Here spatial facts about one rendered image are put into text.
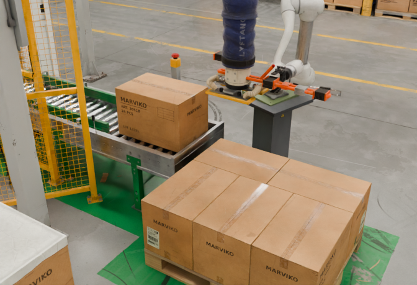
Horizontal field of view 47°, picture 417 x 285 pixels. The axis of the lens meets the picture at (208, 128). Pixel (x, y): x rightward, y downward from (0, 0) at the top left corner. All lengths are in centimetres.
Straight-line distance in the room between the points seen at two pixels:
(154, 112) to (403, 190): 225
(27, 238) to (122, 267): 138
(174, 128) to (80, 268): 117
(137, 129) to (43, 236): 177
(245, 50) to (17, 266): 187
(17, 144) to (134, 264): 113
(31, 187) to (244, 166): 148
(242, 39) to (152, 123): 102
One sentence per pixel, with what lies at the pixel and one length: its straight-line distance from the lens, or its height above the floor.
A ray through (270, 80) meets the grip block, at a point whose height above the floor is 121.
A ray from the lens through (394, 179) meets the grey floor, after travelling 461.
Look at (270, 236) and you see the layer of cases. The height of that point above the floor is 54.
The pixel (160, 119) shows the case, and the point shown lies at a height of 79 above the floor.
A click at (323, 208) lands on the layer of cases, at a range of 312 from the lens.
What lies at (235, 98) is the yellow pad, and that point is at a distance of 318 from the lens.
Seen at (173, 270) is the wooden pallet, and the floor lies 2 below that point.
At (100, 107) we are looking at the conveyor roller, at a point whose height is 52.
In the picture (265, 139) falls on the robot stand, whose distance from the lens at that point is 415.
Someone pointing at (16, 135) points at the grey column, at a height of 92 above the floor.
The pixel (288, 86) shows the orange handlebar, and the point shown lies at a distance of 309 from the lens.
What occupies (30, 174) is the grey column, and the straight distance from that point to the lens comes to 347.
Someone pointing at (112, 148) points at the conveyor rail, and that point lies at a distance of 382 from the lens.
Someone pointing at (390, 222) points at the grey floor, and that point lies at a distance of 406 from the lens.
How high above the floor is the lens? 235
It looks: 27 degrees down
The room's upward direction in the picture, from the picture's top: straight up
